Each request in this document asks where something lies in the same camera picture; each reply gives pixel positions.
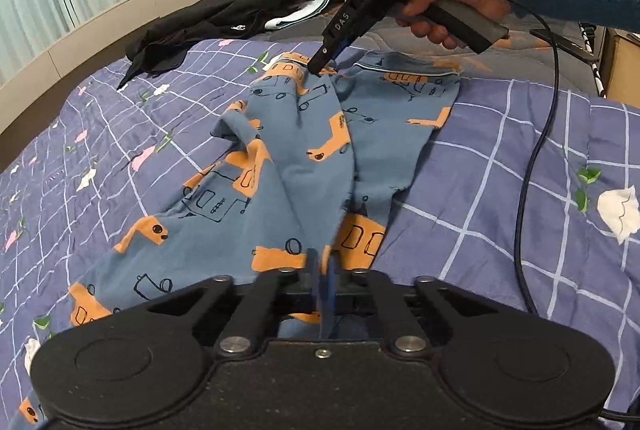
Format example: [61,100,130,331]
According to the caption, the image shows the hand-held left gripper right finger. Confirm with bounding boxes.
[320,255,497,355]

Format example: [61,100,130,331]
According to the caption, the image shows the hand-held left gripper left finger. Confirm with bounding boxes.
[142,250,321,357]

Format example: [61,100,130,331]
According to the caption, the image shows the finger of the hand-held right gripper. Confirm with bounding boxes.
[306,33,351,76]

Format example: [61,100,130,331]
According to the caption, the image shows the blue pants with orange print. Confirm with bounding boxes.
[10,51,463,430]

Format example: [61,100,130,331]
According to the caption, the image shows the black clothing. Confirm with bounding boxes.
[117,0,333,91]

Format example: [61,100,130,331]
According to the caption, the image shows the purple checked floral blanket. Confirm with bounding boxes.
[0,38,640,430]

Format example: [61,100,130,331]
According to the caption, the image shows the beige window cabinet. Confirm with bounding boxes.
[0,0,301,171]

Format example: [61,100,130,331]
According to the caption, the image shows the wooden nightstand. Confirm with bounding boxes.
[602,28,640,98]

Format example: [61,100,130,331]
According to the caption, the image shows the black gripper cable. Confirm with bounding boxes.
[432,0,561,316]

